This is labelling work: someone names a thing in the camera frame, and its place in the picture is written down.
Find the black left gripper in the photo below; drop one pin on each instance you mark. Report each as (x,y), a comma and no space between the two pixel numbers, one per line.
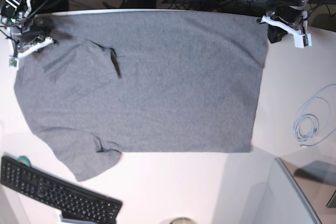
(291,13)

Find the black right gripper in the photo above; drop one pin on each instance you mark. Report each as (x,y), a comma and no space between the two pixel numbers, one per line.
(35,31)

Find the grey t-shirt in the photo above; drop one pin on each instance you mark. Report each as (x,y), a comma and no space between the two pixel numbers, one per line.
(143,82)

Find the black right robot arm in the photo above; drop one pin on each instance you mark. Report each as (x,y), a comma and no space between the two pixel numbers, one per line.
(18,17)

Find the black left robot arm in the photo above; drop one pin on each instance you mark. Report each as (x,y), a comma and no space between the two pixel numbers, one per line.
(288,17)

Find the green tape roll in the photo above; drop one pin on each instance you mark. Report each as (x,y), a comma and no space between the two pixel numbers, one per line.
(24,160)

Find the black computer keyboard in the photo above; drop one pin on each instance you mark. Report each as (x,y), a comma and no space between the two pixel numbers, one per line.
(70,199)

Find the round metallic can top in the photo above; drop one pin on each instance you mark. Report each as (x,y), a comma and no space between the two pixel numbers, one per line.
(182,220)

